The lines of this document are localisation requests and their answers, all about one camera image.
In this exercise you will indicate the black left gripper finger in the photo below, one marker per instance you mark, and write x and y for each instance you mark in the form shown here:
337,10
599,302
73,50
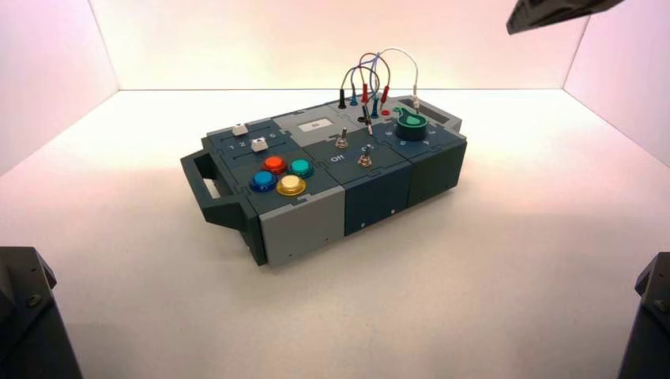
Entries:
555,22

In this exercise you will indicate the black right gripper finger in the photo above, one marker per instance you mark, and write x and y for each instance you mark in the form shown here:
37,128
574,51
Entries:
560,6

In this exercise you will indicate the dark teal grey control box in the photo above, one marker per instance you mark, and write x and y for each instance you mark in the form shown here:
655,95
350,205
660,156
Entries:
366,193

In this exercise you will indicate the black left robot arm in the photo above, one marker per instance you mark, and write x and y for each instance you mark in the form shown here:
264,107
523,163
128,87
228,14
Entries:
26,324

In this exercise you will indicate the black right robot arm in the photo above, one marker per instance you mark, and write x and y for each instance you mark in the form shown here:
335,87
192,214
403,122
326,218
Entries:
649,324

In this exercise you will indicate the green teardrop rotary knob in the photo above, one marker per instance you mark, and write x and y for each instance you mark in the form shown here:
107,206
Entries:
411,126

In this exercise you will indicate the teal push button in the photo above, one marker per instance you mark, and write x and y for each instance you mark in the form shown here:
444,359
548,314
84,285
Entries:
301,167

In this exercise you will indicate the yellow push button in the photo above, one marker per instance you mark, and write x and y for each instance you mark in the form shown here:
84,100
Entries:
291,184

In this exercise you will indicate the red push button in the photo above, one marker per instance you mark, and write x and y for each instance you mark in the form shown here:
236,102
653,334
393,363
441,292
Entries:
274,165

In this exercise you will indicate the white slider knob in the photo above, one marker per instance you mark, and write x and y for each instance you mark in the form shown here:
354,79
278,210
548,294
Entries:
257,145
239,129

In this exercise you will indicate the blue push button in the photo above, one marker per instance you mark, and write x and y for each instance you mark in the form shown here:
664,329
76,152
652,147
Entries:
263,180

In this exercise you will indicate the silver toggle switch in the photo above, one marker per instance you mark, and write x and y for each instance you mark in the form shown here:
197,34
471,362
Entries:
341,140
365,158

